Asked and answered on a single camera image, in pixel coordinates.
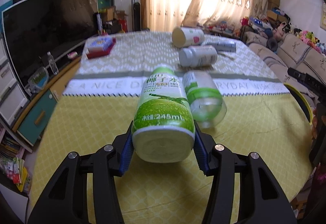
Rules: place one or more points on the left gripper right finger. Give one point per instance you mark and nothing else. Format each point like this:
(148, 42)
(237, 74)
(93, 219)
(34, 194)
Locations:
(262, 199)

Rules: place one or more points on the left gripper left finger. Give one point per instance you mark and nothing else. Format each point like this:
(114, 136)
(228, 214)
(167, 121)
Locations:
(64, 198)

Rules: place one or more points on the clear plastic bottle green label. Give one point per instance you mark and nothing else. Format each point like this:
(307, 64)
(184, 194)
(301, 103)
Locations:
(205, 100)

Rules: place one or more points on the green coconut water bottle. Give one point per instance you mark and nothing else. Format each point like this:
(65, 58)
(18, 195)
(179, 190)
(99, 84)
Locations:
(163, 129)

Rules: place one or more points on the white pill bottle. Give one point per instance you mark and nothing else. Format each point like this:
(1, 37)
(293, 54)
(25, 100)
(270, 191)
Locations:
(197, 56)

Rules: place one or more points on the white paper cup with dots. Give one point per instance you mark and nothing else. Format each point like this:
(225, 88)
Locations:
(185, 37)

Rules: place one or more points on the yellow rimmed trash bin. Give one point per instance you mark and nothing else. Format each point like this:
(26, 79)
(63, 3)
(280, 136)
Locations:
(303, 103)

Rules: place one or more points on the beige sofa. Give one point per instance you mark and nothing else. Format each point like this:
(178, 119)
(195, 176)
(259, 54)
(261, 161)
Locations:
(291, 53)

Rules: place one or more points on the bookshelf with books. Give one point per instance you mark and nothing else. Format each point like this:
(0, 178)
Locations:
(13, 164)

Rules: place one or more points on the plush toy pile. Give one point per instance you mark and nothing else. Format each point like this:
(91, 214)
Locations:
(270, 31)

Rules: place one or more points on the teal tv stand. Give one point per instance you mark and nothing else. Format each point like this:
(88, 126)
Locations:
(36, 115)

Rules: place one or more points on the low shelf with books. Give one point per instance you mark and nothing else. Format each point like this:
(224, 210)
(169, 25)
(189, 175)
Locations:
(222, 29)

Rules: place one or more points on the white drawer cabinet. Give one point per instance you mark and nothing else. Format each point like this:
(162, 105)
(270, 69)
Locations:
(13, 99)

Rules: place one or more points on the water bottle by television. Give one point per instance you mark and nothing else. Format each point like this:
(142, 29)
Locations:
(52, 63)

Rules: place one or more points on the zigzag patterned tablecloth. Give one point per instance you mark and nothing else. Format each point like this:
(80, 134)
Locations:
(135, 55)

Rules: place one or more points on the red tray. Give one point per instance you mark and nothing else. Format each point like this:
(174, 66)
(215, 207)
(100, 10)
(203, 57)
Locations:
(99, 54)

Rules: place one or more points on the blue tissue pack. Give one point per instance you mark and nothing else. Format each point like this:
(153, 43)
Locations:
(100, 43)

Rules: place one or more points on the black television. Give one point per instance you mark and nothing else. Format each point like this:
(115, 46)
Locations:
(33, 28)

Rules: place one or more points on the black tower fan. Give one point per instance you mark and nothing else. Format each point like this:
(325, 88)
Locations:
(136, 15)

